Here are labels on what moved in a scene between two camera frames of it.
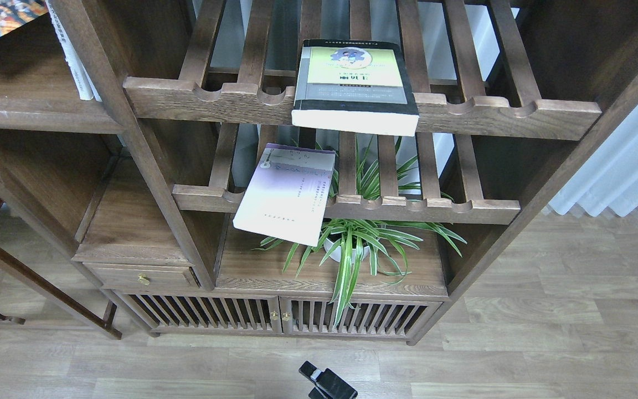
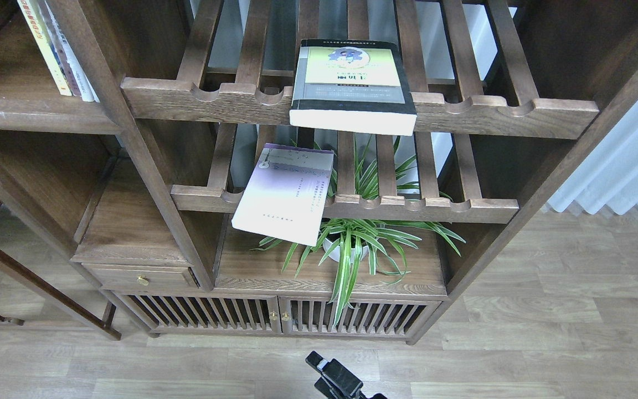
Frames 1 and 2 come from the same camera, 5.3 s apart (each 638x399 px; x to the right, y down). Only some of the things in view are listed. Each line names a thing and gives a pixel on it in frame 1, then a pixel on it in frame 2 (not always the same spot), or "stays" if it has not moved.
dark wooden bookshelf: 313,169 stays
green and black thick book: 355,85 stays
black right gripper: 328,384 to 337,381
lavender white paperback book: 287,195 stays
